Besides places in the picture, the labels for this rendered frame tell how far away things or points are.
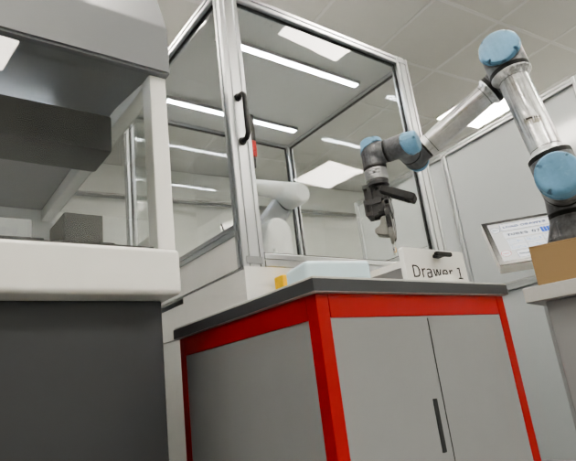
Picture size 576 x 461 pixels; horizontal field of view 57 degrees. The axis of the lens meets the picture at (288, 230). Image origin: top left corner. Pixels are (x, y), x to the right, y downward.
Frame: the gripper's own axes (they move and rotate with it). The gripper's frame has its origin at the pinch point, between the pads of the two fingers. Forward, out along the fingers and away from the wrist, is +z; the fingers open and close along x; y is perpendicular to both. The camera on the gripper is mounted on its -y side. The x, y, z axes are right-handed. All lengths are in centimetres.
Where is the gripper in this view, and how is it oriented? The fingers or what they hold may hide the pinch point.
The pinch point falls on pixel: (395, 240)
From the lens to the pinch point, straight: 170.2
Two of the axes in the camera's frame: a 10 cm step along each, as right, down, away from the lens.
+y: -9.2, 2.1, 3.2
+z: 1.2, 9.5, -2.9
